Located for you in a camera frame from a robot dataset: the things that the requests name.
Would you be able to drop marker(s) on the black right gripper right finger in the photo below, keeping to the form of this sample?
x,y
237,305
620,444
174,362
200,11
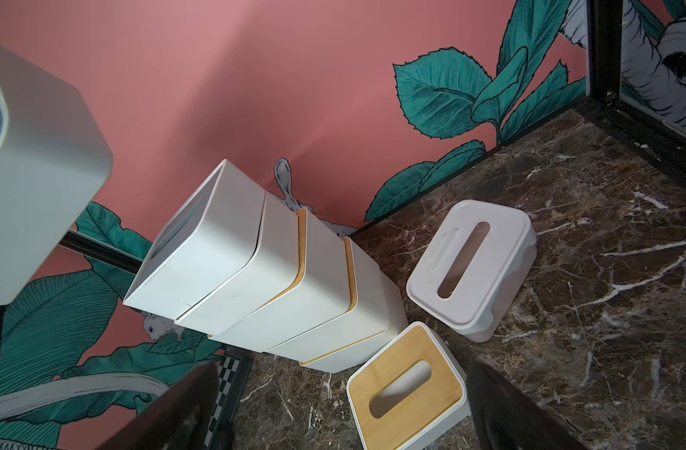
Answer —
x,y
505,418

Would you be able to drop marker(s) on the white box grey lid back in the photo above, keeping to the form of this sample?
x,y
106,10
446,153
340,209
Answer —
x,y
212,236

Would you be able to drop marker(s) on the black frame post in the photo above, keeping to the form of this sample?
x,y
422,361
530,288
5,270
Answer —
x,y
90,248
604,18

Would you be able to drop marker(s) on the large white box bamboo lid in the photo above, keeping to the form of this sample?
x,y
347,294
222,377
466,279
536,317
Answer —
x,y
365,317

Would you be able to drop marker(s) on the pink white drip tissue box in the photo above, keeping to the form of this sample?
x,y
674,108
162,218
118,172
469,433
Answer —
x,y
474,266

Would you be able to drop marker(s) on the black right frame post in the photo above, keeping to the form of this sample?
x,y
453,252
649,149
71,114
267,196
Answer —
x,y
604,18

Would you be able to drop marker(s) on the narrow white box bamboo lid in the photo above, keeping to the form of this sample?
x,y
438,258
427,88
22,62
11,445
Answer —
x,y
272,268

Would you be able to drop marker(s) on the white box bamboo lid corner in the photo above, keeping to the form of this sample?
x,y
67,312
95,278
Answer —
x,y
319,293

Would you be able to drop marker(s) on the white box grey lid front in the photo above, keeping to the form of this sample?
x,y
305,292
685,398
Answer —
x,y
53,161

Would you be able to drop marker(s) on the black white checkerboard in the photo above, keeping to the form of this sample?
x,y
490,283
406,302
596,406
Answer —
x,y
233,373

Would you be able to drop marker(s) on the white box grey lid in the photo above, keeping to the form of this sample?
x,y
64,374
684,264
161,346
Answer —
x,y
53,161
212,236

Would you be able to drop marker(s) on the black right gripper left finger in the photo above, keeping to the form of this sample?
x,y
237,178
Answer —
x,y
180,419

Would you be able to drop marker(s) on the black left frame post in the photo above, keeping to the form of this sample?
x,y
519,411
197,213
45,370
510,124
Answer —
x,y
90,248

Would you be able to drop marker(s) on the white box yellow wood lid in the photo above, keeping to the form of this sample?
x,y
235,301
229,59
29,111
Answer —
x,y
358,353

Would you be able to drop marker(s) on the small white box bamboo lid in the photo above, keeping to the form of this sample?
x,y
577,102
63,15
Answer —
x,y
410,393

